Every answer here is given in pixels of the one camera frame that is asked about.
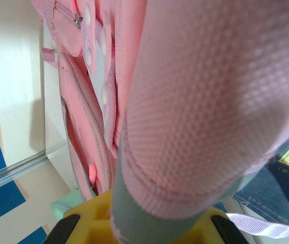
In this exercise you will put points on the dark blue yellow-label book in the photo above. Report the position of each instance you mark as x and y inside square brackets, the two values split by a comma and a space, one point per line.
[286, 162]

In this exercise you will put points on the mint green zip pouch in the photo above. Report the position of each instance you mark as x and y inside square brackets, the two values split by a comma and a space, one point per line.
[60, 206]

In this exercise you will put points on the pink school backpack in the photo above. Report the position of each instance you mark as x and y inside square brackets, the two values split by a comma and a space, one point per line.
[197, 101]

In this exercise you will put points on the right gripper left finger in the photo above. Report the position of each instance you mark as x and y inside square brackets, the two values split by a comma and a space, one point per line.
[93, 211]

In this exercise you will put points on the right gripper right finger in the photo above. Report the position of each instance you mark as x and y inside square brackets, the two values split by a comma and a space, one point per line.
[218, 226]

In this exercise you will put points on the aluminium frame post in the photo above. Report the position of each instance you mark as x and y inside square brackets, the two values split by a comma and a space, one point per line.
[12, 170]

